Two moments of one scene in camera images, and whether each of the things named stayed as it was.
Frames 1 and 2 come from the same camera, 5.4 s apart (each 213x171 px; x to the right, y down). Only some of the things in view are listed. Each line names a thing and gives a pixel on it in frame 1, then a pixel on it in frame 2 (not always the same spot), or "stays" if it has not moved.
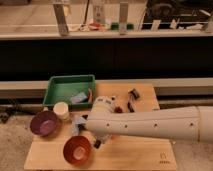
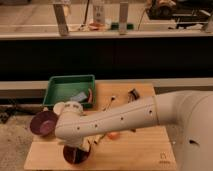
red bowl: (77, 150) stays
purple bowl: (44, 123) stays
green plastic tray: (77, 91) stays
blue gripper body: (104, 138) -> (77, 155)
